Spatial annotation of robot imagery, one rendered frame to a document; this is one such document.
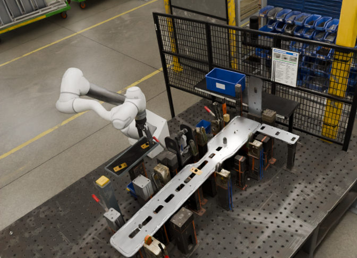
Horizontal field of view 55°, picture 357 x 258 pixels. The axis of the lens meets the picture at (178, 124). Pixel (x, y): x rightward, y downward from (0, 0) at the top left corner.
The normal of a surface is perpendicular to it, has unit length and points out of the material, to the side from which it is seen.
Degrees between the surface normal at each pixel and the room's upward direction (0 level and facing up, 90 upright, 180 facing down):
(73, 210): 0
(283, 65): 90
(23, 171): 0
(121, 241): 0
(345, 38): 88
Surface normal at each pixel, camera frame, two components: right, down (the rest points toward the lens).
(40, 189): -0.14, -0.78
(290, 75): -0.64, 0.54
